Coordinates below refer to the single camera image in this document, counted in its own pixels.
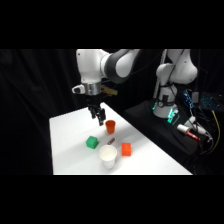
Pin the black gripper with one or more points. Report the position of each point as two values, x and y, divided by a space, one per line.
93 101

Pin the red cube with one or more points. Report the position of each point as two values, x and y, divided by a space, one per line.
126 149

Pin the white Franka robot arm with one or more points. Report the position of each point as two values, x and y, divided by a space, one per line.
91 65

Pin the green cube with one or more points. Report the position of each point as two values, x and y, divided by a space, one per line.
91 142

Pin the orange plastic cup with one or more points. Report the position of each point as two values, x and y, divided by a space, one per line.
110 126

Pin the small brown bar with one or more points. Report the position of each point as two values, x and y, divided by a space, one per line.
111 141

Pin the white paper cup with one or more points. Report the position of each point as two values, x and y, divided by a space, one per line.
108 157

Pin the black robot stand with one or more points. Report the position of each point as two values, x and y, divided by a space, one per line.
150 128

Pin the black curtain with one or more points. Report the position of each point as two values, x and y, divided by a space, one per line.
33 100

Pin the green lit control box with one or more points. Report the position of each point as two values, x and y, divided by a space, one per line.
173 116

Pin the white cylinder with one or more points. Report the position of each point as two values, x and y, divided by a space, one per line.
182 128

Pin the red marker pen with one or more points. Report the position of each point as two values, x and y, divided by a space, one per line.
193 135

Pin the blue lit keyboard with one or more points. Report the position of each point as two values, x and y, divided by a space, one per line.
210 101

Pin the tan wrist camera mount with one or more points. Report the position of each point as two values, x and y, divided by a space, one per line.
110 90

